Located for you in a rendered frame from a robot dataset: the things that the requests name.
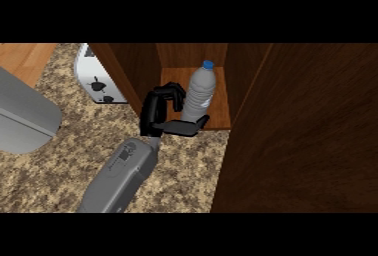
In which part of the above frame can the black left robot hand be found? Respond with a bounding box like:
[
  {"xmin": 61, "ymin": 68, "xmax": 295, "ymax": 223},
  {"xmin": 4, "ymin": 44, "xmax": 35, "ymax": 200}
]
[{"xmin": 139, "ymin": 81, "xmax": 212, "ymax": 138}]

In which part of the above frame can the grey water bottle blue cap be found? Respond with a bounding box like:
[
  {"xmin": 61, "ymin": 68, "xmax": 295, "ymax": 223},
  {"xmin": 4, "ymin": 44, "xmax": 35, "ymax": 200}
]
[{"xmin": 179, "ymin": 59, "xmax": 219, "ymax": 123}]

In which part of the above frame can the brown wooden cabinet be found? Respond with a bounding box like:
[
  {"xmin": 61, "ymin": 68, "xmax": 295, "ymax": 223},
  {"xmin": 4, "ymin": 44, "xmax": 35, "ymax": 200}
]
[{"xmin": 89, "ymin": 43, "xmax": 275, "ymax": 131}]

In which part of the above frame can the brown wooden cabinet door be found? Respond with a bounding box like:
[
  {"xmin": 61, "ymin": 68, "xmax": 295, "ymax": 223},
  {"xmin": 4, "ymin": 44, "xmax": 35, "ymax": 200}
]
[{"xmin": 210, "ymin": 43, "xmax": 378, "ymax": 214}]

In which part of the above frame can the white toaster with black knobs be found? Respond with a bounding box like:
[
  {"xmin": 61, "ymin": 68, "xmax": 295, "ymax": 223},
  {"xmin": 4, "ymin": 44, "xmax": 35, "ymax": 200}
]
[{"xmin": 73, "ymin": 43, "xmax": 129, "ymax": 105}]

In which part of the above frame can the grey rounded appliance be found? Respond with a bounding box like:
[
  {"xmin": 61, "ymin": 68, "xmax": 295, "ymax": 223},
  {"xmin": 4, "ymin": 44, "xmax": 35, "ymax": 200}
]
[{"xmin": 0, "ymin": 67, "xmax": 64, "ymax": 155}]

